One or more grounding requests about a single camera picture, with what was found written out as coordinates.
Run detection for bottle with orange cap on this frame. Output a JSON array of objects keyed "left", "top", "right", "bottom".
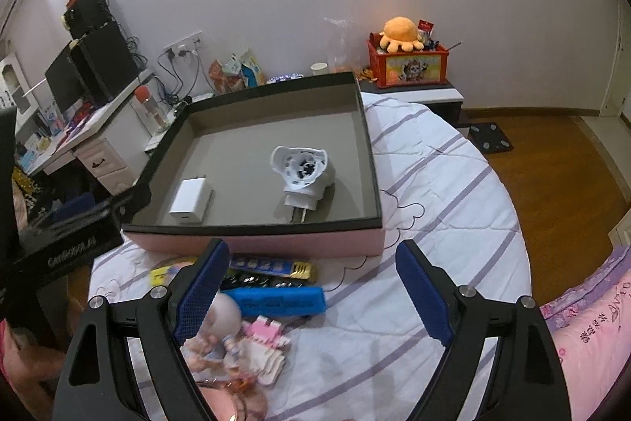
[{"left": 135, "top": 85, "right": 169, "bottom": 137}]

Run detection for white plug-in device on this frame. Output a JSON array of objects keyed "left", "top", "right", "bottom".
[{"left": 269, "top": 145, "right": 336, "bottom": 223}]

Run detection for orange snack bag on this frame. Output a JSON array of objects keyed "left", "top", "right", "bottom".
[{"left": 208, "top": 58, "right": 245, "bottom": 95}]

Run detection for blue snack bag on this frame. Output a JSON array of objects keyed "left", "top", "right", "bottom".
[{"left": 241, "top": 49, "right": 263, "bottom": 87}]

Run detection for black monitor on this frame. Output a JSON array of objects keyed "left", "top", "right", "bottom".
[{"left": 44, "top": 47, "right": 90, "bottom": 114}]

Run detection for pink box with black rim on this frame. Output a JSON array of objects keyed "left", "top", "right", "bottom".
[{"left": 121, "top": 72, "right": 384, "bottom": 259}]

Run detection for white pink building block model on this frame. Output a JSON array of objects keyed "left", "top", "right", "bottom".
[{"left": 241, "top": 342, "right": 289, "bottom": 388}]

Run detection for black power cables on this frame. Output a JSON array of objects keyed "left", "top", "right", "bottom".
[{"left": 127, "top": 34, "right": 214, "bottom": 107}]

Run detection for rose gold round jar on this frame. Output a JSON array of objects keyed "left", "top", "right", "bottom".
[{"left": 196, "top": 379, "right": 270, "bottom": 421}]

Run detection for clear plastic bag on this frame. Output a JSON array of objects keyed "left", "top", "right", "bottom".
[{"left": 322, "top": 15, "right": 357, "bottom": 75}]

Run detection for pig figurine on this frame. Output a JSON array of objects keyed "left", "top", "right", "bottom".
[{"left": 188, "top": 293, "right": 247, "bottom": 375}]

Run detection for red storage box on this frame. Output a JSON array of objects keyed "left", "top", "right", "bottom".
[{"left": 367, "top": 33, "right": 450, "bottom": 89}]

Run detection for black computer tower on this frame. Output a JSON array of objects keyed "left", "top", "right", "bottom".
[{"left": 69, "top": 24, "right": 142, "bottom": 107}]

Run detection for blue highlighter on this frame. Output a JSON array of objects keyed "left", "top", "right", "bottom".
[{"left": 229, "top": 286, "right": 327, "bottom": 318}]

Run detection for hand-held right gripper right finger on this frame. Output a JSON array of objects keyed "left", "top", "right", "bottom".
[{"left": 395, "top": 240, "right": 573, "bottom": 421}]

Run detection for blue and gold flat box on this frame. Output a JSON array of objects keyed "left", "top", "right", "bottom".
[{"left": 229, "top": 255, "right": 317, "bottom": 282}]

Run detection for white striped quilt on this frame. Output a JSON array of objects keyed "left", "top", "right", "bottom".
[{"left": 89, "top": 93, "right": 534, "bottom": 421}]

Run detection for white wall socket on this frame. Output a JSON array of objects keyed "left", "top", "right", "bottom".
[{"left": 164, "top": 31, "right": 203, "bottom": 58}]

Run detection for yellow highlighter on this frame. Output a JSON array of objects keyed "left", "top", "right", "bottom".
[{"left": 150, "top": 260, "right": 199, "bottom": 286}]

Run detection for white glass-door cabinet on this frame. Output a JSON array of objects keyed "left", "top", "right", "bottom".
[{"left": 0, "top": 50, "right": 26, "bottom": 123}]

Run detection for black rhinestone hair clip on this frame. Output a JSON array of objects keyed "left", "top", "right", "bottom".
[{"left": 219, "top": 272, "right": 307, "bottom": 292}]

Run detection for orange octopus plush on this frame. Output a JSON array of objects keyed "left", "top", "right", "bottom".
[{"left": 383, "top": 17, "right": 424, "bottom": 53}]

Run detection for pink printed blanket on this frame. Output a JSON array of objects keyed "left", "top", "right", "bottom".
[{"left": 539, "top": 245, "right": 631, "bottom": 421}]

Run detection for black bathroom scale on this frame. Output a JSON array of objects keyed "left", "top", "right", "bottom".
[{"left": 467, "top": 120, "right": 514, "bottom": 153}]

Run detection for white door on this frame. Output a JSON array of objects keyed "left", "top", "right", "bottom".
[{"left": 598, "top": 4, "right": 631, "bottom": 122}]

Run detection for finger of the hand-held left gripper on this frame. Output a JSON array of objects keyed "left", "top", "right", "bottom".
[{"left": 111, "top": 183, "right": 151, "bottom": 225}]

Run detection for white charger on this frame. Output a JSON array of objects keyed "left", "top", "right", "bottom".
[{"left": 169, "top": 177, "right": 214, "bottom": 225}]

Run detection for white desk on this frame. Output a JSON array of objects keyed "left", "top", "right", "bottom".
[{"left": 14, "top": 70, "right": 155, "bottom": 197}]

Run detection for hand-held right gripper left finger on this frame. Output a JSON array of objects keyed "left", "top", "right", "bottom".
[{"left": 52, "top": 238, "right": 230, "bottom": 421}]

